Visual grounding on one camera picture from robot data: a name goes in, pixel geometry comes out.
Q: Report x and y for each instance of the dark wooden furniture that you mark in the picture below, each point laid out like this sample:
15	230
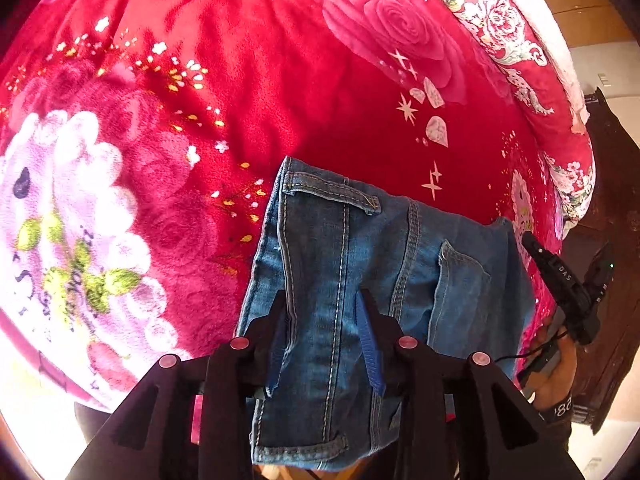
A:
615	185

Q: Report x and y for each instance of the red floral blanket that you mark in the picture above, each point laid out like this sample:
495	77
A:
225	85

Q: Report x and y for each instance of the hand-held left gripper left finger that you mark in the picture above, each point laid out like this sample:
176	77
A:
265	332

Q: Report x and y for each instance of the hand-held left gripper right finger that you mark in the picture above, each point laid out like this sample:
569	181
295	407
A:
368	345

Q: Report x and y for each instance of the white wall socket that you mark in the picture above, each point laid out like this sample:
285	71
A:
603	79

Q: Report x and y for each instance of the light wooden panel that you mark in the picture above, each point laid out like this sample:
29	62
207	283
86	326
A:
585	5

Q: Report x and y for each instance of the black wristband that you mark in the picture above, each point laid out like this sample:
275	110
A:
557	407

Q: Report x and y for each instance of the person's right hand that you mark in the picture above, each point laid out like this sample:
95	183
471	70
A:
557	380

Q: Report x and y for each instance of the blue denim pants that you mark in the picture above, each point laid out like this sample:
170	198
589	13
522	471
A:
340	255

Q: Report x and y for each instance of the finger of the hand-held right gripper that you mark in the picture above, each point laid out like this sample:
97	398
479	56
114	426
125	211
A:
536	250

